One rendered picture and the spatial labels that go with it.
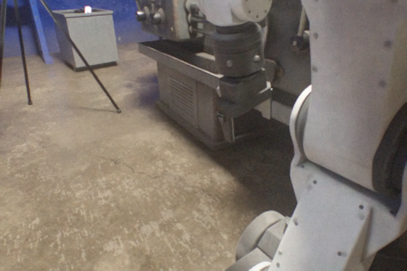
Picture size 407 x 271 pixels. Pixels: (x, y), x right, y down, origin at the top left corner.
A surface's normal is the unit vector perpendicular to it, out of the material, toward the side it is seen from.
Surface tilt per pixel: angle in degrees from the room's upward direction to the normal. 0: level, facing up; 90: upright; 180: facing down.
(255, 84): 90
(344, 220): 60
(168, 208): 0
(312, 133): 86
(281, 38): 90
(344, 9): 100
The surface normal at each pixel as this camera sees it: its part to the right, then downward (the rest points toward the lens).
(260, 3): 0.59, 0.31
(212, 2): -0.80, 0.37
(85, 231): -0.03, -0.91
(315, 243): -0.71, -0.23
